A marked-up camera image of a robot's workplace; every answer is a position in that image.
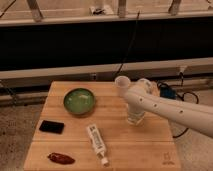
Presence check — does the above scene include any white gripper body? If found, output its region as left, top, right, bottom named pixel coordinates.
left=126, top=104, right=145, bottom=125

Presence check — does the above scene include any white plastic cup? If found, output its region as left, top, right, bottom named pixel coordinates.
left=115, top=76, right=131, bottom=97

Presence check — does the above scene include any dark red chili pepper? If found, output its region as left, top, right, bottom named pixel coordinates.
left=48, top=153, right=75, bottom=164

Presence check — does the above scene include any black hanging cable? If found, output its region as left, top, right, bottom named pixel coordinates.
left=113, top=9, right=141, bottom=79

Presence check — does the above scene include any green ceramic bowl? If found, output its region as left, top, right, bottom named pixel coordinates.
left=63, top=88, right=96, bottom=116

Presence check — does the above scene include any black smartphone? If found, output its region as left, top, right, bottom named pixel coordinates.
left=39, top=120, right=64, bottom=134

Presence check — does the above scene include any black cable on floor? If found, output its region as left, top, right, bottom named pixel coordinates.
left=156, top=71, right=200, bottom=139

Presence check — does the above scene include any blue object on floor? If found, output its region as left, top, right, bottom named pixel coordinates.
left=160, top=88, right=176, bottom=99

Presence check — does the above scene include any wooden cutting board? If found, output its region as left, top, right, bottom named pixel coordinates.
left=24, top=81, right=181, bottom=171

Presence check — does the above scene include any white tube with label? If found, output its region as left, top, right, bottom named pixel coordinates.
left=86, top=124, right=109, bottom=166

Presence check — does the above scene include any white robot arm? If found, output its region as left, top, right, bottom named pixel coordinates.
left=124, top=79, right=213, bottom=138

